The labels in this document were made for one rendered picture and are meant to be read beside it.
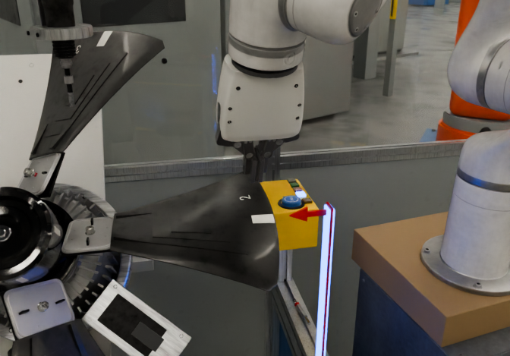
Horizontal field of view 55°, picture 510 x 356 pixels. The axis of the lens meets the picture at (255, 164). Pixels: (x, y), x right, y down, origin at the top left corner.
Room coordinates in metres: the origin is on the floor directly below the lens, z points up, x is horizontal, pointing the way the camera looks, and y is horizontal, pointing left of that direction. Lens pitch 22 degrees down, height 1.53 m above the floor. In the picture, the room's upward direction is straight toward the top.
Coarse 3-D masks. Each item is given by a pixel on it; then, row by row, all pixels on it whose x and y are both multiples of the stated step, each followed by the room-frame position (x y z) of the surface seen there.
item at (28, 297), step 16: (16, 288) 0.52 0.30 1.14; (32, 288) 0.54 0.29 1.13; (48, 288) 0.56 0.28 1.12; (64, 288) 0.57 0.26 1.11; (16, 304) 0.51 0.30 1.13; (32, 304) 0.52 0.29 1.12; (64, 304) 0.55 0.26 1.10; (16, 320) 0.49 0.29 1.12; (32, 320) 0.51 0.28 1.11; (48, 320) 0.52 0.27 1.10; (64, 320) 0.54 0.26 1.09
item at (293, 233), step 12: (276, 192) 0.97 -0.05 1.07; (288, 192) 0.97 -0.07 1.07; (276, 204) 0.91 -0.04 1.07; (312, 204) 0.91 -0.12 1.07; (276, 216) 0.87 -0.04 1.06; (288, 216) 0.88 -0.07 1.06; (288, 228) 0.88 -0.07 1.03; (300, 228) 0.88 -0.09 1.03; (312, 228) 0.89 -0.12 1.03; (288, 240) 0.88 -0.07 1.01; (300, 240) 0.88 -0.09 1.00; (312, 240) 0.89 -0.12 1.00
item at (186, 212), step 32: (192, 192) 0.70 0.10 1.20; (224, 192) 0.69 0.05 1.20; (256, 192) 0.69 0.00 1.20; (128, 224) 0.61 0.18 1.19; (160, 224) 0.61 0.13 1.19; (192, 224) 0.61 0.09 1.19; (224, 224) 0.62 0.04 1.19; (256, 224) 0.62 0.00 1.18; (160, 256) 0.55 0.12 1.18; (192, 256) 0.56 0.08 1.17; (224, 256) 0.56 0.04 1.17; (256, 256) 0.57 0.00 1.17
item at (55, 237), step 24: (0, 192) 0.56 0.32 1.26; (24, 192) 0.56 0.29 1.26; (0, 216) 0.55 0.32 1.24; (24, 216) 0.55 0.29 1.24; (48, 216) 0.55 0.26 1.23; (24, 240) 0.53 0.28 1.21; (48, 240) 0.53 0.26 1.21; (0, 264) 0.51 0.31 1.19; (24, 264) 0.51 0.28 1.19; (48, 264) 0.54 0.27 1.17; (72, 264) 0.60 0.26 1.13; (0, 288) 0.57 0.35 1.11
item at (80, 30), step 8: (32, 0) 0.61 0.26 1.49; (40, 0) 0.61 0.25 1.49; (40, 8) 0.60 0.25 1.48; (40, 16) 0.60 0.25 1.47; (40, 24) 0.60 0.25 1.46; (80, 24) 0.62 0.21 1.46; (88, 24) 0.62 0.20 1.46; (32, 32) 0.57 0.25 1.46; (40, 32) 0.57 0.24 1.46; (48, 32) 0.57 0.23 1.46; (56, 32) 0.57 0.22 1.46; (64, 32) 0.57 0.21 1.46; (72, 32) 0.57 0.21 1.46; (80, 32) 0.58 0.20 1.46; (88, 32) 0.59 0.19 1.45
